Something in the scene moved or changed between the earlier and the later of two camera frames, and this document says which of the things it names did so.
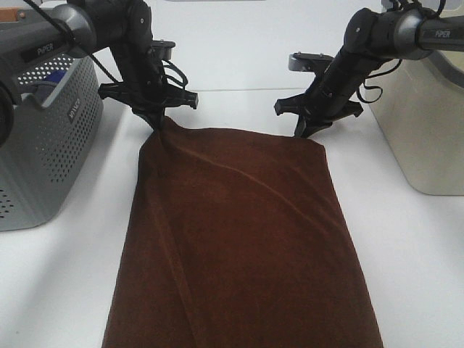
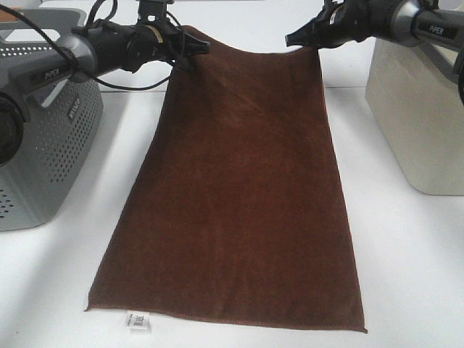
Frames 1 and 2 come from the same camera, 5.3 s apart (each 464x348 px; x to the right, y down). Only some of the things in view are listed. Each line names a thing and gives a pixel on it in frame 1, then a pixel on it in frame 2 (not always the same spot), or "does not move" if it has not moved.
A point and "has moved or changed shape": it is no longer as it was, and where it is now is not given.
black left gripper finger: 156,119 → 193,46
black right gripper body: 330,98 → 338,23
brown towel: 238,240 has moved or changed shape
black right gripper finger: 300,126 → 304,36
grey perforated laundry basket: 52,153 does not move
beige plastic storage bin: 420,103 does not move
